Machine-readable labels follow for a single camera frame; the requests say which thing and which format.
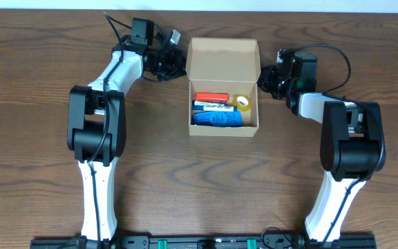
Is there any yellow clear tape roll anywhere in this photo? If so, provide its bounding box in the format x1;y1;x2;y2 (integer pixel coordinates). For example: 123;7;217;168
232;94;252;112

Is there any brown cardboard box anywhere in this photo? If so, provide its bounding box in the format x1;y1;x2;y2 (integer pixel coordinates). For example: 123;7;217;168
186;37;260;137

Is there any red stapler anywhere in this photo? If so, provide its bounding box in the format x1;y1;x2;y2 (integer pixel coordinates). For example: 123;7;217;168
194;92;229;102

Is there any black whiteboard marker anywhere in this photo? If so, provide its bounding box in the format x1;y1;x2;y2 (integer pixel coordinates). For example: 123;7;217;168
193;100;226;107

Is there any blue whiteboard marker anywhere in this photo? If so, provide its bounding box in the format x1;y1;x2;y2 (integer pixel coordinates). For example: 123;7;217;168
192;105;237;112

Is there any blue plastic tape dispenser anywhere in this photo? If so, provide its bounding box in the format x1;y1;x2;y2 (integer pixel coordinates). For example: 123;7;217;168
193;111;243;127

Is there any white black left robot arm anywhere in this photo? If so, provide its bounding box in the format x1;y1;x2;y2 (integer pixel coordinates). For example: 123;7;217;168
66;18;186;248

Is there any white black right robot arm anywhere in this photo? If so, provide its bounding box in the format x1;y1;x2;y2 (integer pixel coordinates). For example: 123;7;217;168
257;48;386;248

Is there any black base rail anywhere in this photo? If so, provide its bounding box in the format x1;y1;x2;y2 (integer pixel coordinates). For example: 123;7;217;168
29;233;378;249

